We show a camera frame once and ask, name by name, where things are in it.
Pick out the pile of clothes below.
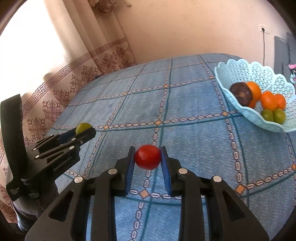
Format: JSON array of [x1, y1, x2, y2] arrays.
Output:
[[288, 64, 296, 85]]

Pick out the red tomato front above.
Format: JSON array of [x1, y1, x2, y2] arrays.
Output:
[[134, 145, 162, 170]]

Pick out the beige patterned curtain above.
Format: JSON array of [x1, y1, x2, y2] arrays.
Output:
[[0, 0, 137, 223]]

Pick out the white wall socket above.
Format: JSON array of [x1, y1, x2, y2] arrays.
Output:
[[258, 24, 271, 35]]

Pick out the blue patterned bedspread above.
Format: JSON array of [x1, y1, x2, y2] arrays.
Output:
[[49, 53, 295, 238]]

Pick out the black power cable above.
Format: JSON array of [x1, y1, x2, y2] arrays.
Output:
[[262, 29, 266, 65]]

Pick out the dark brown round fruit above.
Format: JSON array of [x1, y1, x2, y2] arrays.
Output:
[[230, 82, 253, 106]]

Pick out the grey upholstered headboard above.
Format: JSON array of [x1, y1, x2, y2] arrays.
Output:
[[273, 32, 295, 81]]

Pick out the light blue lattice basket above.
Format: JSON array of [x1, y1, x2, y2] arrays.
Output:
[[214, 59, 295, 133]]

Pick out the large orange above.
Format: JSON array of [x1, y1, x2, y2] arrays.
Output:
[[246, 81, 261, 108]]

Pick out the black tracker device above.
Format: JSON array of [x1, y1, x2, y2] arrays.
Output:
[[0, 94, 28, 183]]

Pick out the green fruit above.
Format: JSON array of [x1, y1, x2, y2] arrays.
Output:
[[273, 108, 286, 125], [260, 109, 274, 122], [75, 123, 92, 135]]

